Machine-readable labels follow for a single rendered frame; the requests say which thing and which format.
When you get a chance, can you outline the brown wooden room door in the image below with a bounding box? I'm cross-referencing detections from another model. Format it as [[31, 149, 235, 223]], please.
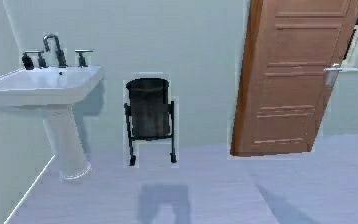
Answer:
[[230, 0, 358, 158]]

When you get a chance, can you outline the black bin on stand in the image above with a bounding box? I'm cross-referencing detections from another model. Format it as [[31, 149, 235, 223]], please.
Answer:
[[123, 77, 178, 167]]

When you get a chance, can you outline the small black round object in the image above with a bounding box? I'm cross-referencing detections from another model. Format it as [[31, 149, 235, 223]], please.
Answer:
[[21, 54, 35, 71]]

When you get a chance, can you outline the silver door lever handle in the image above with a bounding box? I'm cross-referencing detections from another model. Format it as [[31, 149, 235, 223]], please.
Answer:
[[323, 63, 358, 88]]

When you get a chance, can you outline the dark faucet handle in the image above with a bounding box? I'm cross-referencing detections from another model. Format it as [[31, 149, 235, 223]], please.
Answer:
[[74, 49, 95, 68], [22, 50, 48, 69]]

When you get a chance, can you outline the white pedestal sink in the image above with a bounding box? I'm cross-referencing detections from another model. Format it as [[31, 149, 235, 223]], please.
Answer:
[[0, 65, 106, 181]]

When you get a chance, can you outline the dark metal sink faucet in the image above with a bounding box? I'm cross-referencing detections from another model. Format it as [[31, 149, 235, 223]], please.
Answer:
[[42, 33, 68, 69]]

